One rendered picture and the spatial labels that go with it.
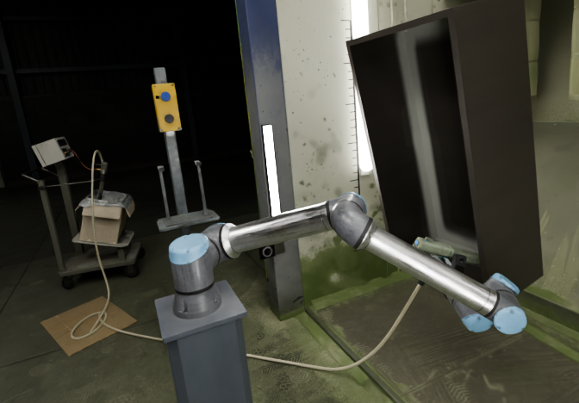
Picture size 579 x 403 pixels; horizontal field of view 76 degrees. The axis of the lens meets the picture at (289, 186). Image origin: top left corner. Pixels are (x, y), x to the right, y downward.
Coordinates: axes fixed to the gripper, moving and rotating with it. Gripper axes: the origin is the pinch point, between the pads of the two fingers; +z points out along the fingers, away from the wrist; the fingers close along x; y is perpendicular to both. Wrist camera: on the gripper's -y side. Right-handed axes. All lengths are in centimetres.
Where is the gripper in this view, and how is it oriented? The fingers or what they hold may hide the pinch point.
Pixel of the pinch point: (437, 253)
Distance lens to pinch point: 172.8
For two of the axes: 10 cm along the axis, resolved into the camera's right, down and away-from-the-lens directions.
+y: -3.1, 8.5, 4.3
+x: 9.5, 2.4, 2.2
